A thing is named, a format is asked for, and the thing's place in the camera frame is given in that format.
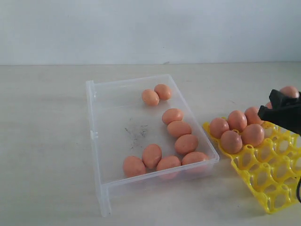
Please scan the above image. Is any brown egg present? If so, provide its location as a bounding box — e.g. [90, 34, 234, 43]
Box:
[167, 121, 192, 138]
[182, 151, 209, 174]
[280, 86, 300, 98]
[154, 84, 172, 101]
[265, 102, 272, 109]
[123, 156, 146, 178]
[227, 110, 247, 132]
[221, 130, 243, 154]
[156, 155, 182, 180]
[174, 134, 198, 155]
[142, 144, 162, 170]
[245, 106, 263, 125]
[142, 89, 159, 106]
[161, 108, 184, 125]
[209, 118, 230, 139]
[241, 124, 265, 147]

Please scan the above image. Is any yellow plastic egg tray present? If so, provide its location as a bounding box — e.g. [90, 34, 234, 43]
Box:
[210, 122, 301, 214]

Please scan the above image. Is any clear plastic box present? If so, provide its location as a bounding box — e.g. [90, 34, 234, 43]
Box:
[86, 74, 220, 217]

